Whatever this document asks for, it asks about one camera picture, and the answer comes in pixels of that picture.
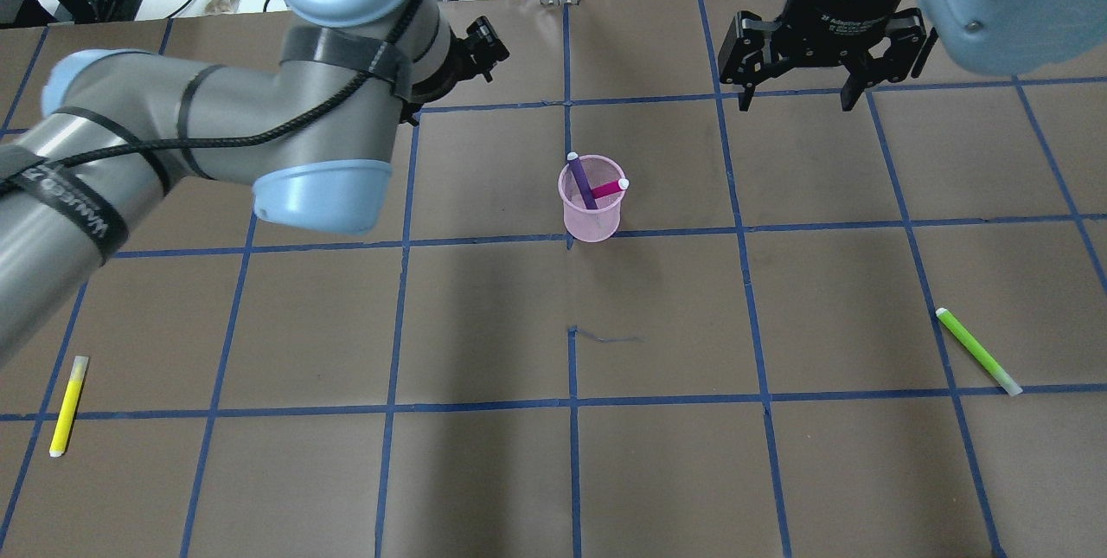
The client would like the pink mesh cup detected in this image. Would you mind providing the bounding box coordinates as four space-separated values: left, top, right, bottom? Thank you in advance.
557 153 629 242

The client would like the brown paper table mat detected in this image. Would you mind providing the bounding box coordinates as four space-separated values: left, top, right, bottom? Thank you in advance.
3 0 1104 557

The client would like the pink pen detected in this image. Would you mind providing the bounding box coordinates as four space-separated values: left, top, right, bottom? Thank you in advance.
592 178 631 199

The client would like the green pen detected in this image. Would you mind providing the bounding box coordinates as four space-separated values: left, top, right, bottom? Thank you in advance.
934 307 1023 397

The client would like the purple pen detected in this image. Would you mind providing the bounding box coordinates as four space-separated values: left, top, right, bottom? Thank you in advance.
566 151 598 210

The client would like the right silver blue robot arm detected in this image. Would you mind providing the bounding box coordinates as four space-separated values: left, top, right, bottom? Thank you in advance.
717 0 1106 110

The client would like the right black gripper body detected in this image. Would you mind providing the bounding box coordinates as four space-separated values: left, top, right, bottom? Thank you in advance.
717 0 937 82

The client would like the yellow pen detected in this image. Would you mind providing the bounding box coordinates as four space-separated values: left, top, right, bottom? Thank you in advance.
48 357 87 459

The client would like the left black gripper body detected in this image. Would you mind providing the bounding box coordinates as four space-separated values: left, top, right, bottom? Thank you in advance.
400 16 510 125

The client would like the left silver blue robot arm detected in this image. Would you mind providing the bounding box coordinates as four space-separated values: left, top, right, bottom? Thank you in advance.
1 0 509 363

